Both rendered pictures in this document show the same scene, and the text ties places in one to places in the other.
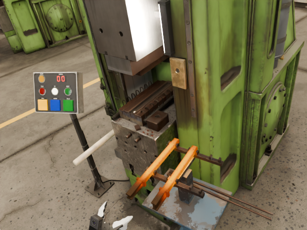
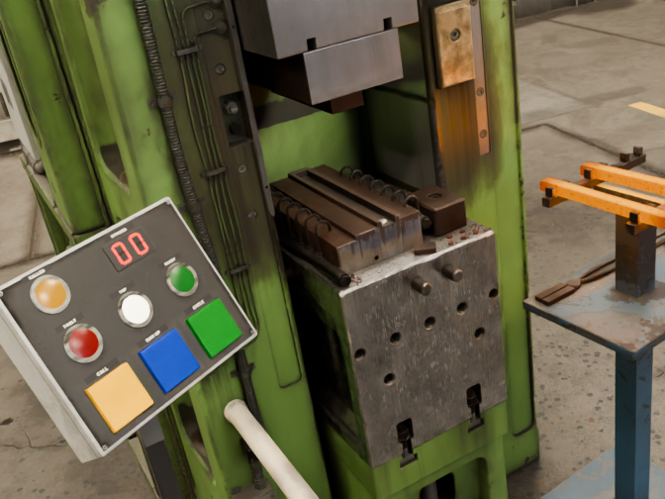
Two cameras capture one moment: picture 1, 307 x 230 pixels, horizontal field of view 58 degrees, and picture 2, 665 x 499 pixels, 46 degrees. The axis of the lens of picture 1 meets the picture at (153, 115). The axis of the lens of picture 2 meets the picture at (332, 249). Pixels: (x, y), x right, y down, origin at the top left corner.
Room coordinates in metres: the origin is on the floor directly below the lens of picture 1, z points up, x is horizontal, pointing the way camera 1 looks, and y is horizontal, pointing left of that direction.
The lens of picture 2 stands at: (1.02, 1.51, 1.64)
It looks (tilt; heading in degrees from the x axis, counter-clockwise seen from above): 26 degrees down; 291
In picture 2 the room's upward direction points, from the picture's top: 10 degrees counter-clockwise
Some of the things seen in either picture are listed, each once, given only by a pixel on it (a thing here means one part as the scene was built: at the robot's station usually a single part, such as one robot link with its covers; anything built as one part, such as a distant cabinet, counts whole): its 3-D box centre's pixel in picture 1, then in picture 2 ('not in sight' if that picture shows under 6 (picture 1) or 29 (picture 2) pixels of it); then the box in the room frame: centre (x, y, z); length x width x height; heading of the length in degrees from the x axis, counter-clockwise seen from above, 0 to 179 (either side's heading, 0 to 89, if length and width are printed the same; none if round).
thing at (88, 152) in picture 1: (97, 145); (279, 466); (1.62, 0.46, 0.62); 0.44 x 0.05 x 0.05; 136
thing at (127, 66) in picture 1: (142, 50); (304, 53); (1.60, 0.00, 1.32); 0.42 x 0.20 x 0.10; 136
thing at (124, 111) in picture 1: (150, 100); (332, 212); (1.60, 0.00, 0.96); 0.42 x 0.20 x 0.09; 136
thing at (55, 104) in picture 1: (55, 105); (168, 360); (1.66, 0.65, 1.01); 0.07 x 0.05 x 0.07; 71
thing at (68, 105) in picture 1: (68, 105); (213, 328); (1.63, 0.56, 1.01); 0.07 x 0.05 x 0.07; 71
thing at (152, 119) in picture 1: (158, 120); (435, 210); (1.37, -0.02, 0.95); 0.12 x 0.08 x 0.06; 136
